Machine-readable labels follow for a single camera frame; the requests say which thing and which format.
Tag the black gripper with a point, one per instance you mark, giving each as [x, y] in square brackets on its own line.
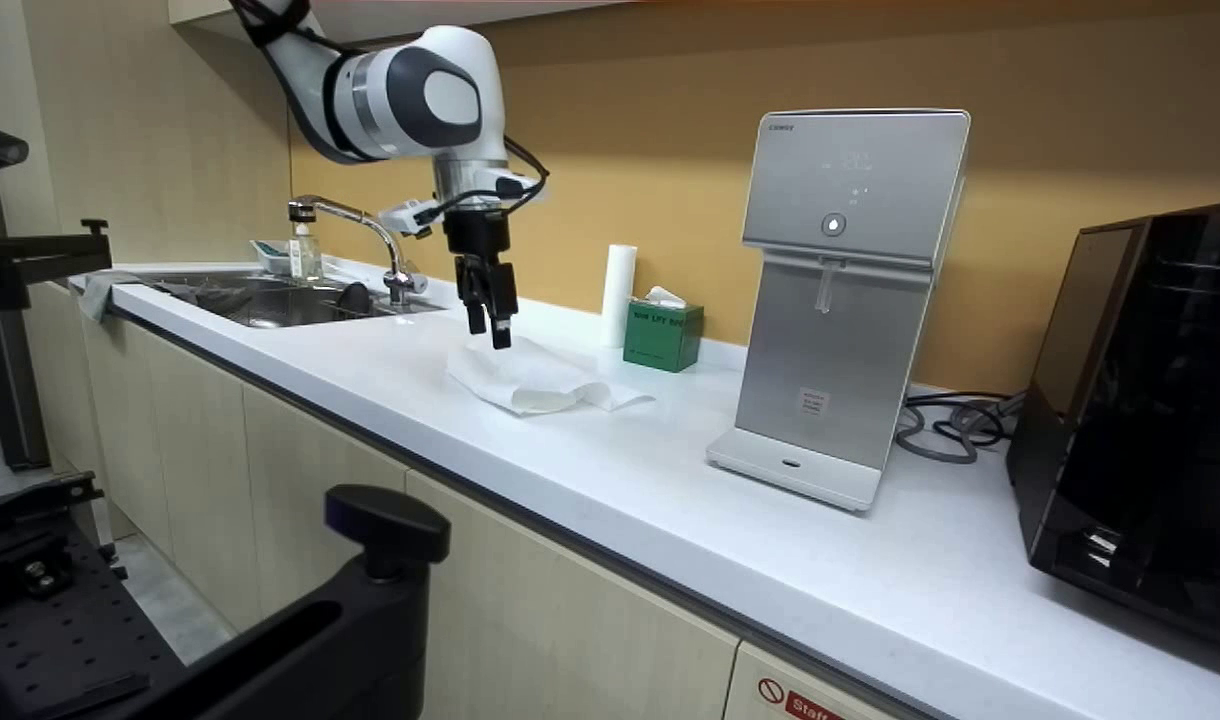
[482, 238]

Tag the white paper towel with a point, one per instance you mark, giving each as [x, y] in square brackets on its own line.
[542, 380]

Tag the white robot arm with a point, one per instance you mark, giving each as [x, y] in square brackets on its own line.
[393, 94]

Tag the beige counter cabinet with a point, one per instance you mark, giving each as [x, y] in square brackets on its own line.
[234, 482]

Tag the white paper roll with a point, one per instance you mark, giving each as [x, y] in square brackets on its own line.
[616, 295]

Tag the chrome sink faucet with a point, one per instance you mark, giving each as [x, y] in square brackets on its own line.
[370, 220]

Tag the green tissue box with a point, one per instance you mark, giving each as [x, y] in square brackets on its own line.
[660, 339]

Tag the clear soap bottle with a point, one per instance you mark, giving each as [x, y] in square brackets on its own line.
[301, 255]

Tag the stainless steel sink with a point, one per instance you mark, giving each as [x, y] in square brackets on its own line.
[263, 301]

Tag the silver water dispenser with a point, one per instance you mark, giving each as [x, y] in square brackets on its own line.
[835, 332]

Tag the black chair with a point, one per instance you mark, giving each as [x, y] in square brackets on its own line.
[352, 624]

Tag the grey cloth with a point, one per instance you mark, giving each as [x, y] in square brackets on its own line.
[98, 295]

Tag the red warning sticker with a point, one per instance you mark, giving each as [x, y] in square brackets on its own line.
[798, 700]

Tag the black perforated platform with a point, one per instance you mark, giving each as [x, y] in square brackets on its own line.
[49, 624]

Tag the black countertop oven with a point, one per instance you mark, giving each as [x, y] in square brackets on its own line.
[1155, 424]

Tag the black camera stand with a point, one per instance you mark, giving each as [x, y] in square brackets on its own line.
[13, 266]

